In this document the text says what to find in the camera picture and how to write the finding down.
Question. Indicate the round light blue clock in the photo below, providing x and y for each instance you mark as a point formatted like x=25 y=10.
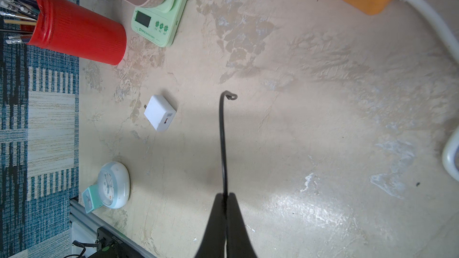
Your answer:
x=114 y=185

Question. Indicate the green electronic kitchen scale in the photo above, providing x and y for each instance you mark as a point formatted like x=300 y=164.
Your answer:
x=159 y=24

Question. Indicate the red pen holder cup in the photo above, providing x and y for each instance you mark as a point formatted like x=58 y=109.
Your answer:
x=68 y=28

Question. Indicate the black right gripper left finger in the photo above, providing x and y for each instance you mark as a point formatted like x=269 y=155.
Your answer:
x=214 y=238

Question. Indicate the pens and pencils bundle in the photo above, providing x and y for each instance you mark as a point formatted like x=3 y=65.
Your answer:
x=19 y=18

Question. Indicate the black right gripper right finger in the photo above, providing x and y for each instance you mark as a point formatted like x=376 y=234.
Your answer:
x=238 y=242

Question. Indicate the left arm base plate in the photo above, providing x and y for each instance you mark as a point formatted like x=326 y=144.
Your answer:
x=107 y=245

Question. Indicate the small green square clock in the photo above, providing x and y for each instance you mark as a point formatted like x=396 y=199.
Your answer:
x=92 y=199

